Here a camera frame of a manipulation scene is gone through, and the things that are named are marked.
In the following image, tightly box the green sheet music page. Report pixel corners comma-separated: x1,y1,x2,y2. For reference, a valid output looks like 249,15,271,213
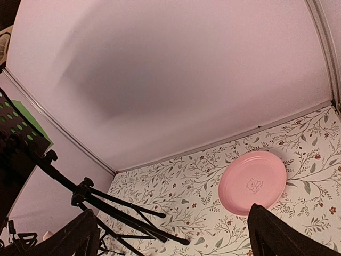
12,100,53,146

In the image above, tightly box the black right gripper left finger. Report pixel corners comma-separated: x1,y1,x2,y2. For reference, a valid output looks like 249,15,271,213
1,209,100,255

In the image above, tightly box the black music stand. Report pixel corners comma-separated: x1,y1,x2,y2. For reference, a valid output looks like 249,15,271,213
1,91,190,255

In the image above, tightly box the pink plastic plate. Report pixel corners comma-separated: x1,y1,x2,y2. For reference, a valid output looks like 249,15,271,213
218,151,287,216

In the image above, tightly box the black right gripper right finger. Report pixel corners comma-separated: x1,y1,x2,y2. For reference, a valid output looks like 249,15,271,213
247,203,340,256

